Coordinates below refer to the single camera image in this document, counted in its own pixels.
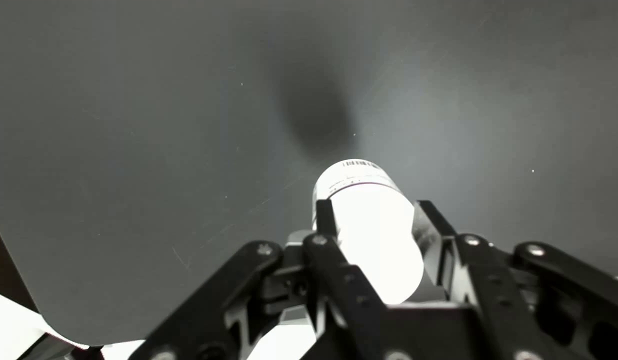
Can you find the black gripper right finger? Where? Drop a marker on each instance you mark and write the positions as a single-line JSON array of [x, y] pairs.
[[521, 292]]

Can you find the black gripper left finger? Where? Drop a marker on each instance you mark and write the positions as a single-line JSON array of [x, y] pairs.
[[329, 292]]

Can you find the white pill bottle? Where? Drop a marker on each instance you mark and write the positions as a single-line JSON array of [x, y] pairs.
[[375, 233]]

